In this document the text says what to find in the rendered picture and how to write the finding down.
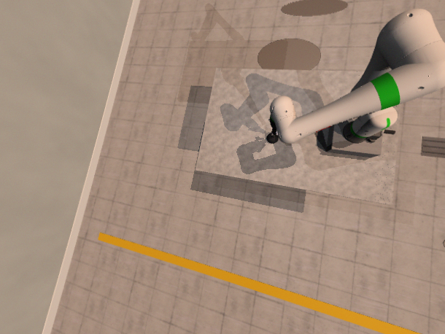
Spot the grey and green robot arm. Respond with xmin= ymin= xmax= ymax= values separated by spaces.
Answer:
xmin=268 ymin=9 xmax=445 ymax=144

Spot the black desk bell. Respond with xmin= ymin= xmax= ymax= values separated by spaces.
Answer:
xmin=267 ymin=133 xmax=279 ymax=144

